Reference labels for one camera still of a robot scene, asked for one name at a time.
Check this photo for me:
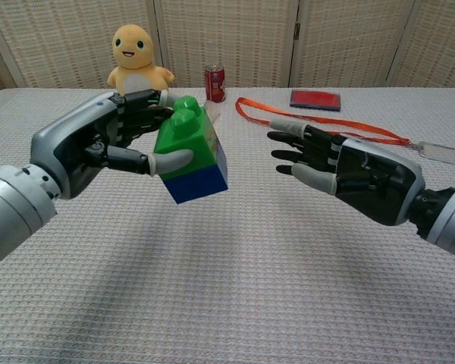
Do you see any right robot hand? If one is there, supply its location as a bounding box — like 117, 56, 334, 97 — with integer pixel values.
267, 119, 425, 228

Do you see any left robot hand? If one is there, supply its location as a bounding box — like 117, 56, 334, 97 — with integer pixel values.
30, 89, 195, 200

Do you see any green and blue toy block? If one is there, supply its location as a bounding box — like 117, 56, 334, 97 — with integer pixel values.
153, 96, 223, 181

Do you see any clear badge holder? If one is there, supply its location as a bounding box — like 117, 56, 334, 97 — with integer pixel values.
413, 140, 455, 169

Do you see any red ink pad box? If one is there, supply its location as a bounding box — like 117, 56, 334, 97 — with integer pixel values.
289, 89, 342, 112

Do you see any yellow plush toy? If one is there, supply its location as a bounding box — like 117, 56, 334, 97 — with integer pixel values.
106, 24, 177, 96

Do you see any wrapped bread snack pack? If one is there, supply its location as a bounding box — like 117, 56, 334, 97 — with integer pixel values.
202, 100, 223, 124

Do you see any red soda can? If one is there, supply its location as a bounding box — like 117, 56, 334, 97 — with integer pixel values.
204, 63, 228, 103

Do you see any white woven tablecloth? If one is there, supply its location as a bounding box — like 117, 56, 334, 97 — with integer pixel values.
0, 87, 455, 364

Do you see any beige woven folding screen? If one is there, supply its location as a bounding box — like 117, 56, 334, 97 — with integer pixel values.
0, 0, 455, 90

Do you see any orange lanyard strap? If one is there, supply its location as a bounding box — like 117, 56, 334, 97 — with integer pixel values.
234, 96, 413, 147

